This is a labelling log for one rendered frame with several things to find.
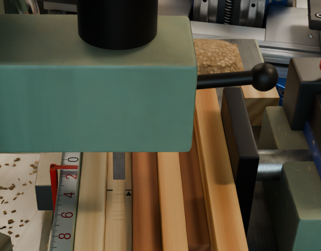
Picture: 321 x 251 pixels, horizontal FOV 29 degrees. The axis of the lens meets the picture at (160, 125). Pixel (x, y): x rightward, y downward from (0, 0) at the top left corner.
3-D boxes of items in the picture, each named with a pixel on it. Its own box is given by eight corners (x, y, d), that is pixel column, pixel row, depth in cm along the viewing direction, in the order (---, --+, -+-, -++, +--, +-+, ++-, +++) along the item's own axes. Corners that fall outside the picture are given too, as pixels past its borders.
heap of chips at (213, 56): (245, 75, 69) (247, 61, 68) (156, 75, 69) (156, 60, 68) (236, 44, 75) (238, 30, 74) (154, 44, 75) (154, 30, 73)
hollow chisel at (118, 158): (125, 180, 47) (124, 127, 44) (113, 180, 47) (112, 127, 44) (125, 172, 48) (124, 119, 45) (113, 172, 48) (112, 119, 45)
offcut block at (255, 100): (274, 126, 62) (280, 97, 60) (240, 126, 62) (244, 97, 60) (267, 106, 65) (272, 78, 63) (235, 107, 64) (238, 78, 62)
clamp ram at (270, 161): (321, 246, 49) (345, 157, 43) (226, 247, 48) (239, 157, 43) (296, 171, 56) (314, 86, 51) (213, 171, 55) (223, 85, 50)
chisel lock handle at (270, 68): (278, 97, 43) (283, 72, 42) (184, 96, 42) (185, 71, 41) (273, 81, 44) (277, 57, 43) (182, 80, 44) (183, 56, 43)
